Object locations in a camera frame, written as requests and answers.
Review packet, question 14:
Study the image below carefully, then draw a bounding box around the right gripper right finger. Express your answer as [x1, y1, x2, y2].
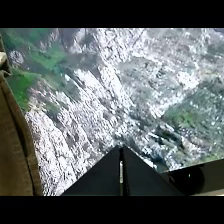
[121, 144, 184, 197]

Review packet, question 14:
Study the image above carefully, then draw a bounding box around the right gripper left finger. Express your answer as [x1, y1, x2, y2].
[61, 144, 122, 197]

